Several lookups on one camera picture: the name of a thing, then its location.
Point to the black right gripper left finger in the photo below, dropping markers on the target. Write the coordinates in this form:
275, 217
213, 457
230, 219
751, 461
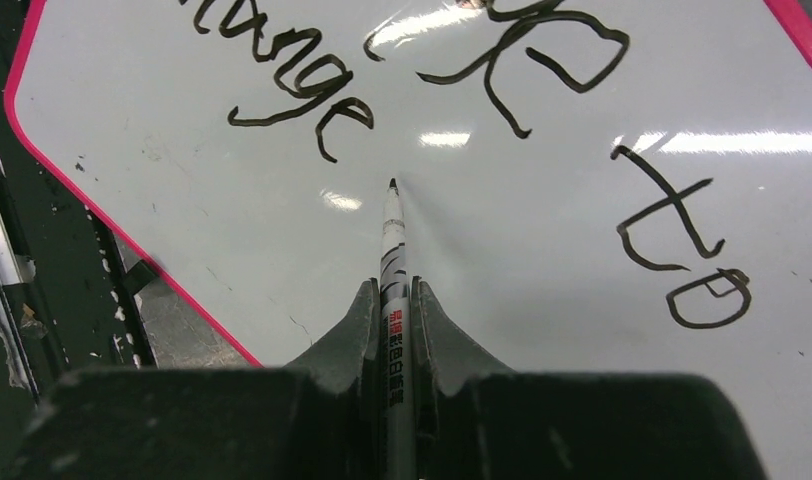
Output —
313, 418

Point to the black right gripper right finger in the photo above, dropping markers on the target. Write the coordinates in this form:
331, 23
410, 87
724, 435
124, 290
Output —
480, 419

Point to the black white whiteboard marker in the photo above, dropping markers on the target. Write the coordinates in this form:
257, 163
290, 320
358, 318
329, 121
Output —
396, 344

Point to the pink framed whiteboard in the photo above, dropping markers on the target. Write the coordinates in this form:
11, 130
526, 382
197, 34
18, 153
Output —
607, 185

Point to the small black clip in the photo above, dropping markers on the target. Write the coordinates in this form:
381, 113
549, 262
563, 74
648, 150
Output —
141, 275

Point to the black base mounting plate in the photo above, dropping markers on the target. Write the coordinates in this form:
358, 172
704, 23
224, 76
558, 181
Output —
75, 312

